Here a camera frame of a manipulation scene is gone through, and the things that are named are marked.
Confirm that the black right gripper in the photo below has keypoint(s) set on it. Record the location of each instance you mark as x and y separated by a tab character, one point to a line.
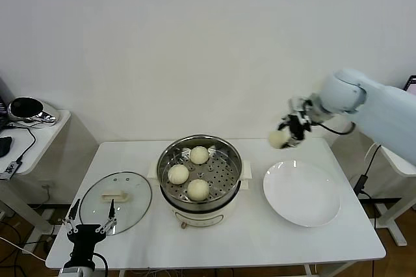
298	127

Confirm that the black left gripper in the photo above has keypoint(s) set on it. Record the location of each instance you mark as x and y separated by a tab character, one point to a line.
84	234

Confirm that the white steamed baozi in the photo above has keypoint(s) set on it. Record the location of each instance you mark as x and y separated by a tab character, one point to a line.
198	190
278	139
199	155
178	174

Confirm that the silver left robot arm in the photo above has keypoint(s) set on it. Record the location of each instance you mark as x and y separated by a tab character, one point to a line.
76	272

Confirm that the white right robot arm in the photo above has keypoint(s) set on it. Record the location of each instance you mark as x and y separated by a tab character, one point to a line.
373	108

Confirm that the perforated steel steamer basket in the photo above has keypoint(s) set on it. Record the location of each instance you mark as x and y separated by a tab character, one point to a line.
221	176

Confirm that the round white plate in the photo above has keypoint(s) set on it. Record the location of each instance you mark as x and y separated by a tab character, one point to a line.
302	192

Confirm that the white side table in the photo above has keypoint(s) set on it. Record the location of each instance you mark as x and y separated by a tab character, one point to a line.
48	140
396	192

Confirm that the dark usb hub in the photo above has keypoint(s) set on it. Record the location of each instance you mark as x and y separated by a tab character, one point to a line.
9	169

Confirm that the cream electric cooker pot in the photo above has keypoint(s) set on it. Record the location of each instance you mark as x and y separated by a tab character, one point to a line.
200	215

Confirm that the black computer mouse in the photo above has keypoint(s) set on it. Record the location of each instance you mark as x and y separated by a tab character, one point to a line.
5	146

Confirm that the shiny chrome headset device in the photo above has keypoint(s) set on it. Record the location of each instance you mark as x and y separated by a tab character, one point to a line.
32	111

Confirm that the open dark laptop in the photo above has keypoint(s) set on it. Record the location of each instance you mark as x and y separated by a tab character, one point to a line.
411	83
2	108

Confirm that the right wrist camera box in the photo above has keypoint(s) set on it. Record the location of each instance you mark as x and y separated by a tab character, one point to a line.
300	106

